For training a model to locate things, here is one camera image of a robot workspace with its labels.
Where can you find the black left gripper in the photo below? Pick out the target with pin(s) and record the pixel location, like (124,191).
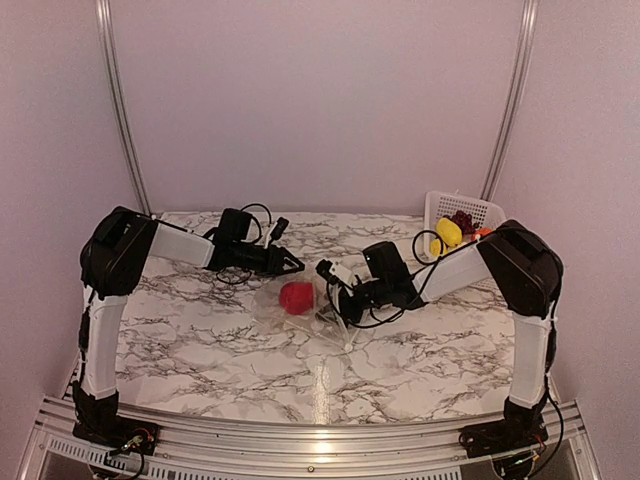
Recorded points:
(274,260)

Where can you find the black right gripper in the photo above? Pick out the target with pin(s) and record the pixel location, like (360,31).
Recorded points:
(345,304)

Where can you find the clear zip top bag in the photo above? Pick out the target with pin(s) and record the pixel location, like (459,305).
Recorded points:
(320,322)

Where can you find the fake yellow lemon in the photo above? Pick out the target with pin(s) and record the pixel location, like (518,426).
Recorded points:
(437,248)

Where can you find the fake yellow banana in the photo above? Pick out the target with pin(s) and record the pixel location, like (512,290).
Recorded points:
(450,233)

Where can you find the fake red grapes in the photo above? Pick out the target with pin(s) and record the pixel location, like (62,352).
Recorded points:
(465,222)

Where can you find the fake orange pumpkin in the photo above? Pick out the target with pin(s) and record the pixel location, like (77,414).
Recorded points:
(482,232)

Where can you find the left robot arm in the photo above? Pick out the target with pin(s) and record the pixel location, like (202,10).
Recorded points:
(112,263)

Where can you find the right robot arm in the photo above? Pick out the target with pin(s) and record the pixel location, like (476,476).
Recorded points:
(510,267)

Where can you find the fake red apple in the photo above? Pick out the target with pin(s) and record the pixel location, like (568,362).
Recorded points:
(297,297)

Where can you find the white perforated plastic basket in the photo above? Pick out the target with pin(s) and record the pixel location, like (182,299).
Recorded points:
(462,265)

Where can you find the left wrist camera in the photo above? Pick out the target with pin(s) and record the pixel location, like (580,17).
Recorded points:
(275,231)

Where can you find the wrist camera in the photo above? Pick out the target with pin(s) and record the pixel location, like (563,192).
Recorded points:
(275,231)
(336,273)

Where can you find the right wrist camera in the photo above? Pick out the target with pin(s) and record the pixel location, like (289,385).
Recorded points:
(336,273)

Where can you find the aluminium corner post right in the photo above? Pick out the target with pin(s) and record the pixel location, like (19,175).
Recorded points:
(516,87)

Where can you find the aluminium corner post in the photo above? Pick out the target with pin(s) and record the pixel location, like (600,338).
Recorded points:
(109,49)
(516,87)

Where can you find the aluminium front rail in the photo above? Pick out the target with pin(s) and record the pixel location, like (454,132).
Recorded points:
(192,447)

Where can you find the aluminium corner post left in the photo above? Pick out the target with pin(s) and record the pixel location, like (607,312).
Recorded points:
(109,49)

